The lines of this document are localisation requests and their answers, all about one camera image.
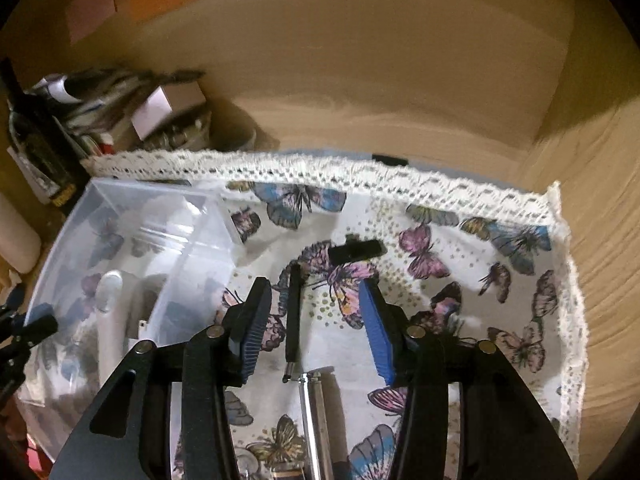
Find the white plastic tube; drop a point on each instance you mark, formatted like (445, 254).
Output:
(111, 315)

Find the dark glass bottle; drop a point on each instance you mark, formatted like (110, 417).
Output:
(37, 145)

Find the black rectangular clip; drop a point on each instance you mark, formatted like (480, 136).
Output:
(356, 251)

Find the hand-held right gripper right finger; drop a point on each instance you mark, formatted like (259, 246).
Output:
(376, 332)

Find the clear plastic organizer box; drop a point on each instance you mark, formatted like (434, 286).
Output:
(135, 260)

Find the cream cylindrical container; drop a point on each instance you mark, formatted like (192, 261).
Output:
(17, 240)

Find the small white cardboard box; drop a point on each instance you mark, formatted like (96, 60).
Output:
(167, 107)

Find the butterfly print tablecloth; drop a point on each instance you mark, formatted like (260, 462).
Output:
(400, 280)

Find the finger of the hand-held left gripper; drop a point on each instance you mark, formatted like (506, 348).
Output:
(36, 321)

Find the pink paper sheet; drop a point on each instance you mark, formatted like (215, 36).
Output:
(92, 7)

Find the black pen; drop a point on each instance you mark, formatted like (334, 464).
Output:
(293, 317)

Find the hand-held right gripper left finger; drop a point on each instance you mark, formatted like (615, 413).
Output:
(254, 327)

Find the silver metal cylinder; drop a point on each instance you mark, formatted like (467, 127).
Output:
(319, 420)

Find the pile of clutter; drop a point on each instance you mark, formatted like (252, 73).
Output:
(120, 110)

